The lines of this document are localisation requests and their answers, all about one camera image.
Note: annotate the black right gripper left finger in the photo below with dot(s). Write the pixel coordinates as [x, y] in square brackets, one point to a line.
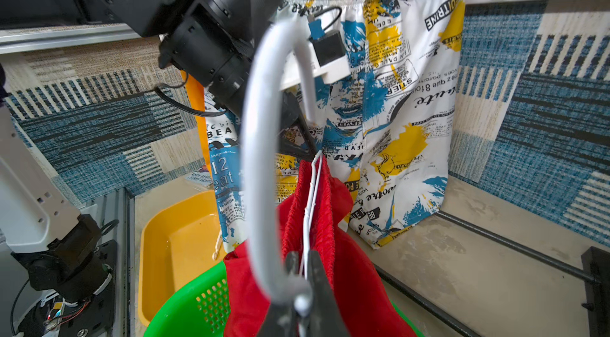
[281, 308]

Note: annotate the black clothes rack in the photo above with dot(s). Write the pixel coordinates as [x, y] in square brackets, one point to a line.
[452, 277]

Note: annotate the white blue patterned shorts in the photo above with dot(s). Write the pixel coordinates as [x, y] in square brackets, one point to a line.
[386, 129]

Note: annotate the yellow plastic tray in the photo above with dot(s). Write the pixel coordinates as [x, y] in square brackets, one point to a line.
[177, 245]

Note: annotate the red shorts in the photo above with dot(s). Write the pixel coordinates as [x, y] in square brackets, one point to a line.
[362, 301]

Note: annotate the green plastic basket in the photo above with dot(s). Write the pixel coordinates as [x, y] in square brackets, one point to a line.
[203, 308]

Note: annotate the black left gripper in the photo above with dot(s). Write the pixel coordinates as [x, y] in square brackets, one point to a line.
[295, 139]

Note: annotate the white plastic hanger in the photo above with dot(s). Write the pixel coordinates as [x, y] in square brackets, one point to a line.
[259, 145]

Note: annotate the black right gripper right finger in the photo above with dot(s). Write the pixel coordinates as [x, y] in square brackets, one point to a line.
[325, 318]

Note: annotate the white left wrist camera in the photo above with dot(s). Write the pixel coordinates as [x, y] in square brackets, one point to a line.
[329, 60]

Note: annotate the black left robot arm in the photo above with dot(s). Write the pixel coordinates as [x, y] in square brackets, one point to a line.
[80, 121]

